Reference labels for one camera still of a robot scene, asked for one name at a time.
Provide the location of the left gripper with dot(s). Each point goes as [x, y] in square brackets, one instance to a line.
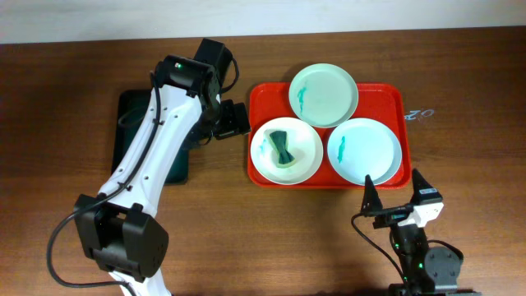
[233, 123]

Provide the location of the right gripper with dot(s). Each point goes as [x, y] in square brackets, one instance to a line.
[394, 215]

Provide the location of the green dish sponge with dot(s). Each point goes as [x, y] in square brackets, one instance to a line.
[279, 142]

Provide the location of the white plate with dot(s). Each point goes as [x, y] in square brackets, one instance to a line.
[363, 147]
[302, 142]

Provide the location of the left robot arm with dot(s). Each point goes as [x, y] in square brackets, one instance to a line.
[117, 228]

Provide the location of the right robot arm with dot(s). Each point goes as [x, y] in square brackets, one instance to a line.
[426, 266]

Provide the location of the black rectangular tray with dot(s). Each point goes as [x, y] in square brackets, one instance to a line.
[132, 106]

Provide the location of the mint green plate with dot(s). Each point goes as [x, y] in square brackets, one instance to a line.
[323, 95]

